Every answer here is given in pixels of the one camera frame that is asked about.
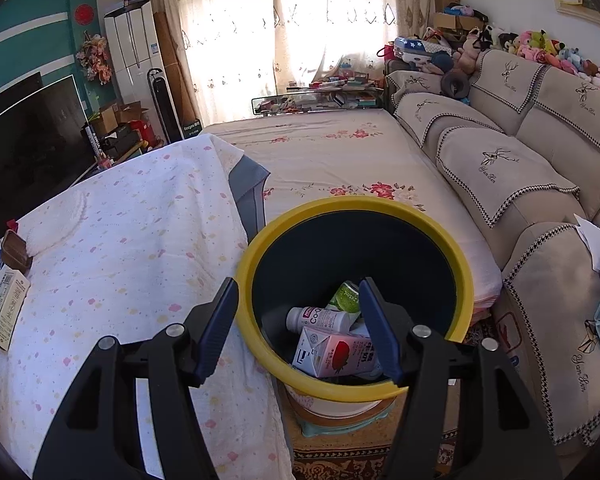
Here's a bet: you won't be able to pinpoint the artificial flower bunch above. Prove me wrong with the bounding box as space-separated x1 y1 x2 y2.
76 32 113 83

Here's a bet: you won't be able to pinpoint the brown plastic tray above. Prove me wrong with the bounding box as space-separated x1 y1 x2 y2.
2 230 33 269

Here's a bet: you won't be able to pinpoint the white papers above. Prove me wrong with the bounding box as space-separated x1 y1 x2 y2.
574 212 600 281

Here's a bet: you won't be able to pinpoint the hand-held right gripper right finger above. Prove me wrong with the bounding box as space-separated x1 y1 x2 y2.
357 276 563 480

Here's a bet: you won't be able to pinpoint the floral bed sheet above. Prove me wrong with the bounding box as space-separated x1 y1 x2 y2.
202 107 503 321

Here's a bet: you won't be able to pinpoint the black tower fan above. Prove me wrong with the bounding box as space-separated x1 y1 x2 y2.
147 67 172 143

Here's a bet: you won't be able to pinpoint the stack of cardboard boxes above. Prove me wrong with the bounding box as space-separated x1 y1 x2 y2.
431 0 481 31

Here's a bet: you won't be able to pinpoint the patterned rug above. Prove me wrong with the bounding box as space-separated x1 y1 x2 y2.
290 320 481 480

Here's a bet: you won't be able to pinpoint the beige sheer curtains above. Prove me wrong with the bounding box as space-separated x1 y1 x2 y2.
147 0 433 126

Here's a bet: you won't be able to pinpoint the grey table cover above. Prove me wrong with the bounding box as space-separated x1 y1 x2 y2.
227 152 271 241

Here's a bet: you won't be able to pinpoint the glass coffee table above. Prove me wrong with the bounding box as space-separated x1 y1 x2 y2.
251 80 383 117

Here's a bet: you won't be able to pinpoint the black box stack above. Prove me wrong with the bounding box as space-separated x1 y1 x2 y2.
102 125 143 158

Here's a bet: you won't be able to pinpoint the grey neck pillow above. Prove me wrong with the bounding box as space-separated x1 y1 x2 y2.
441 67 473 98

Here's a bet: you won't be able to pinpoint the pile of plush toys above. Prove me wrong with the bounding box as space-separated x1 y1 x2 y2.
480 25 600 93

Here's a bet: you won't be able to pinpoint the open cardboard boxes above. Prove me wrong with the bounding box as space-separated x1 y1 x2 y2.
87 101 151 136

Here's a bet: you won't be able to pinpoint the flat black television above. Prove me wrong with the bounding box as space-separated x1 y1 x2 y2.
0 71 43 111

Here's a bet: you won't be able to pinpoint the green coconut water bottle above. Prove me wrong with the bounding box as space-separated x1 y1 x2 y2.
326 281 362 313

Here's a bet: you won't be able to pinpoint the yellow rimmed trash bin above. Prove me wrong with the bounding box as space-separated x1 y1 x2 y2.
235 196 475 403

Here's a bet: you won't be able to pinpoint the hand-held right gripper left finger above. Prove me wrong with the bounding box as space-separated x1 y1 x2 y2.
32 276 240 480

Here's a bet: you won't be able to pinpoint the white bottle pink label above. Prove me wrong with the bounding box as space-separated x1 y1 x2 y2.
286 306 363 333

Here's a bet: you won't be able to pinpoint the pink strawberry milk carton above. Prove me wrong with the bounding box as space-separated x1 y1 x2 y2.
292 325 383 378

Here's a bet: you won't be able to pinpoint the white standing air conditioner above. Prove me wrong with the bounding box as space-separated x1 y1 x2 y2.
104 1 168 143

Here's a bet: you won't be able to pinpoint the white barcode carton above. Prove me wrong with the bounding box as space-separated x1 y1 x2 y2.
0 267 32 351

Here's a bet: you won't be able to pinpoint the blue star bag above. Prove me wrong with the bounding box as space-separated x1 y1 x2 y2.
394 36 453 68

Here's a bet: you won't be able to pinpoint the large curved television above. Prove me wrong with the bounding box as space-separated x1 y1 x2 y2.
0 74 97 241

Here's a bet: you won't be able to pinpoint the beige sofa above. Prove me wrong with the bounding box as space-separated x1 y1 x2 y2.
385 50 600 446

